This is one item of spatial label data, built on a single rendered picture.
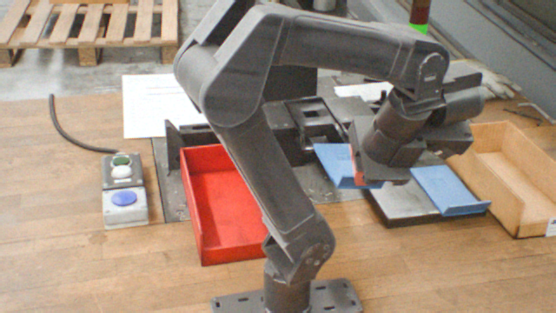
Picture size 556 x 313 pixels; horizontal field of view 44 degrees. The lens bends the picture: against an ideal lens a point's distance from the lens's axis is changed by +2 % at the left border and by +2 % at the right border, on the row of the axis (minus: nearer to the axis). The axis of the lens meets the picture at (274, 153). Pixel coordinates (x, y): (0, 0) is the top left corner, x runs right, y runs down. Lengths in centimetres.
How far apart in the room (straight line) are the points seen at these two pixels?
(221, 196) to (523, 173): 54
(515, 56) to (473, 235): 79
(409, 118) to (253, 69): 24
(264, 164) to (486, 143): 66
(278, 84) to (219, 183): 34
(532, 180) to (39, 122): 94
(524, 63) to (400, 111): 98
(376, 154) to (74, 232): 49
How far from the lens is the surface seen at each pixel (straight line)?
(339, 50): 74
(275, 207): 80
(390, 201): 114
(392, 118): 85
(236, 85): 68
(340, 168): 106
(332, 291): 97
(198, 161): 120
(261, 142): 74
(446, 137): 92
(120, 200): 111
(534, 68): 176
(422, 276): 103
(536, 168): 128
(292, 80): 145
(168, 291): 98
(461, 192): 118
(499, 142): 135
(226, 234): 107
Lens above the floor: 156
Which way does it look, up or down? 31 degrees down
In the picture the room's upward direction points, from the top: 1 degrees clockwise
